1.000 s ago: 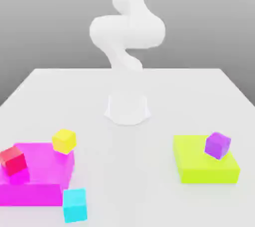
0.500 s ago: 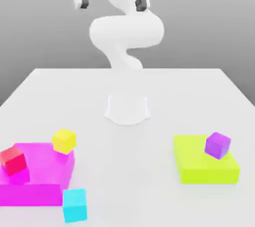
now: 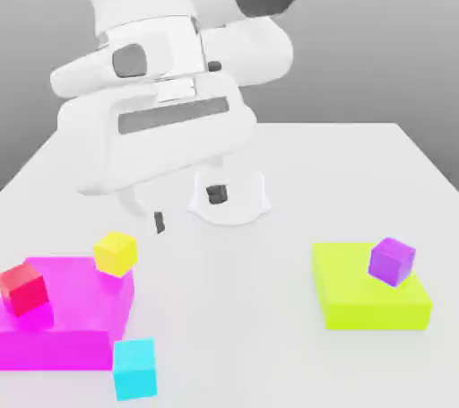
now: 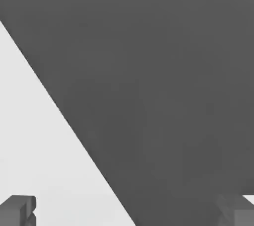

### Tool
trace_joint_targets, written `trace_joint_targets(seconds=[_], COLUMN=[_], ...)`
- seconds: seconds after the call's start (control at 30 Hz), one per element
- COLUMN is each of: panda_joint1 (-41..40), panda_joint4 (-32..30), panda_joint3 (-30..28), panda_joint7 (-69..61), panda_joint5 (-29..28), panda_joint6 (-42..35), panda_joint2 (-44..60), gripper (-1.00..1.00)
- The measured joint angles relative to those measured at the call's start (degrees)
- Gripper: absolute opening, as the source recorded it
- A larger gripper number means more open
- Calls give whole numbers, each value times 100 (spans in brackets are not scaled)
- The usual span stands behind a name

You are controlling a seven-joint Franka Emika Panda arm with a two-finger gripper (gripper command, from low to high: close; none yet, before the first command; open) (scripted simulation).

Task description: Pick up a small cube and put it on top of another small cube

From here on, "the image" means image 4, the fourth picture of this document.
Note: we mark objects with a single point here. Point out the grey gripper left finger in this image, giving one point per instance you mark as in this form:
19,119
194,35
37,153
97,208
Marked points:
13,212

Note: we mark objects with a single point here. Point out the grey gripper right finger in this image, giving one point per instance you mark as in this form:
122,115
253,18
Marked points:
238,213

